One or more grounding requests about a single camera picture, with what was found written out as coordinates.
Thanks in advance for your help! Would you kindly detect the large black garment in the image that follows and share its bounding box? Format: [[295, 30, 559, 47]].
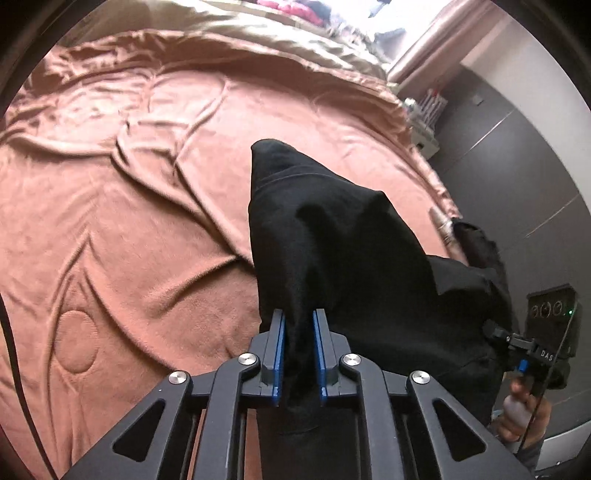
[[247, 137, 514, 480]]

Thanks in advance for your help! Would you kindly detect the pink curtain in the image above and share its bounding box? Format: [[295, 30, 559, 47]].
[[385, 0, 497, 86]]

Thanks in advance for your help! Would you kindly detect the person's right hand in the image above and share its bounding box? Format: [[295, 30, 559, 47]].
[[500, 371, 553, 445]]

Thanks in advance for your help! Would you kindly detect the pile of colourful clothes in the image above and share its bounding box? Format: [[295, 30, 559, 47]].
[[254, 0, 407, 47]]

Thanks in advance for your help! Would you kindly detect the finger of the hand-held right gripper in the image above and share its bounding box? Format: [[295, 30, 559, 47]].
[[484, 321, 514, 348]]

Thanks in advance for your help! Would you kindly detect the white bedside cabinet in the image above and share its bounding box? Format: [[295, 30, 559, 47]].
[[409, 117, 441, 160]]

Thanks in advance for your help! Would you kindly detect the black cable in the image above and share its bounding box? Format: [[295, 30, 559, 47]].
[[0, 295, 63, 480]]

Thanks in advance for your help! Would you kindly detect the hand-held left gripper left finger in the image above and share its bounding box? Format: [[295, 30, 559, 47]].
[[62, 309, 286, 480]]

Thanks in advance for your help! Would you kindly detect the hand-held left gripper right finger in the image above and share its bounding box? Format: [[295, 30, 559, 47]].
[[313, 309, 532, 480]]

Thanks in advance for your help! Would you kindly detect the beige duvet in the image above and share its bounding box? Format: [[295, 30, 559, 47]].
[[88, 0, 391, 81]]

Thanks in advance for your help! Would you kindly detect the pink brown blanket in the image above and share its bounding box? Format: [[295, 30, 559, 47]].
[[0, 31, 462, 480]]

